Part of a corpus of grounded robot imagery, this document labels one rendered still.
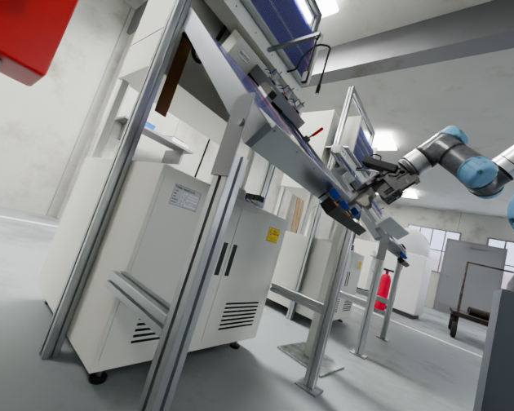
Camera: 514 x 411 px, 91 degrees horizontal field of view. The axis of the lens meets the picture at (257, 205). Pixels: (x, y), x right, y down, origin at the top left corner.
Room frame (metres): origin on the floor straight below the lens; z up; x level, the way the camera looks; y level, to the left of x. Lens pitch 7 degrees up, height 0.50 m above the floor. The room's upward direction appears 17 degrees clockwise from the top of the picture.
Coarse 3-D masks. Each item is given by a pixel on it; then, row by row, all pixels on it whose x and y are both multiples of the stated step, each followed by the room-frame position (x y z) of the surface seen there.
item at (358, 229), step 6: (330, 198) 0.70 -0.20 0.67; (324, 204) 0.71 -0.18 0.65; (330, 204) 0.70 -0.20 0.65; (324, 210) 0.71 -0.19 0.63; (330, 210) 0.70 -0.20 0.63; (336, 210) 0.71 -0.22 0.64; (330, 216) 0.72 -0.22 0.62; (336, 216) 0.74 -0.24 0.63; (342, 216) 0.75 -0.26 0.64; (348, 216) 0.78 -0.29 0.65; (342, 222) 0.79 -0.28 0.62; (348, 222) 0.81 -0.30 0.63; (354, 222) 0.83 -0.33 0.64; (348, 228) 0.86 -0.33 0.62; (354, 228) 0.88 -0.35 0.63; (360, 228) 0.90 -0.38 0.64; (360, 234) 0.95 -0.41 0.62
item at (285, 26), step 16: (256, 0) 0.93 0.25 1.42; (272, 0) 0.98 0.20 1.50; (288, 0) 1.05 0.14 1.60; (272, 16) 1.01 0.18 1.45; (288, 16) 1.08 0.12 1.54; (304, 16) 1.17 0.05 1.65; (272, 32) 1.03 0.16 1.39; (288, 32) 1.10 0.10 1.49; (304, 32) 1.19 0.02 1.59; (288, 48) 1.13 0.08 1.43; (304, 48) 1.22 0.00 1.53; (304, 64) 1.25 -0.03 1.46
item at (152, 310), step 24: (240, 0) 0.90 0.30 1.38; (312, 0) 1.27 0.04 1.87; (264, 24) 0.98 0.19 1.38; (240, 96) 0.47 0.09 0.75; (240, 120) 0.45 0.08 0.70; (216, 168) 0.47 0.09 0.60; (240, 192) 0.97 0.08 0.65; (360, 216) 1.05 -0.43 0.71; (120, 288) 0.61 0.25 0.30; (144, 288) 0.59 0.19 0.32; (288, 288) 1.18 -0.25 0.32; (144, 312) 0.52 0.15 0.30
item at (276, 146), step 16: (272, 128) 0.49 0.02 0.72; (256, 144) 0.51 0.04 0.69; (272, 144) 0.53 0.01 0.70; (288, 144) 0.54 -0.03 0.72; (272, 160) 0.57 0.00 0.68; (288, 160) 0.59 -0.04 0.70; (304, 160) 0.61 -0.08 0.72; (304, 176) 0.67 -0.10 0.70; (320, 176) 0.69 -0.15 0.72; (320, 192) 0.77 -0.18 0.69
